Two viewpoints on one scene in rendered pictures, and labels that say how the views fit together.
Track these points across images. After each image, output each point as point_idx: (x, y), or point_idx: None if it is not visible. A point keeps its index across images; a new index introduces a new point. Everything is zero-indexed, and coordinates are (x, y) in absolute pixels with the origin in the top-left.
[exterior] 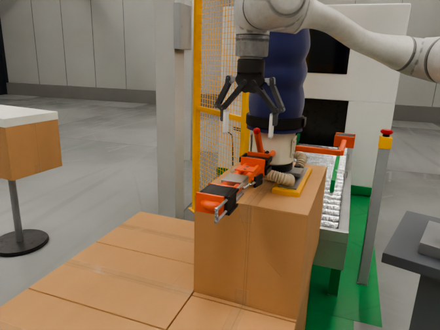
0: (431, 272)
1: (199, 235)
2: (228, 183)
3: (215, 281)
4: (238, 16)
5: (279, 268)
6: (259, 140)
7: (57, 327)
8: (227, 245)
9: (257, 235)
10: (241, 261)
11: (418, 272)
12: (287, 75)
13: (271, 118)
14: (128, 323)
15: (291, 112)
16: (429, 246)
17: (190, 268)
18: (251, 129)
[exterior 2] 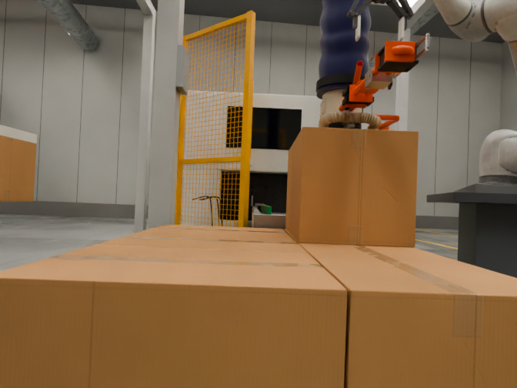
0: (498, 197)
1: (307, 171)
2: None
3: (325, 223)
4: None
5: (394, 192)
6: (360, 75)
7: (178, 255)
8: (339, 177)
9: (371, 159)
10: (355, 192)
11: (488, 201)
12: (362, 37)
13: (404, 20)
14: (261, 252)
15: (365, 71)
16: (484, 185)
17: (272, 237)
18: (330, 87)
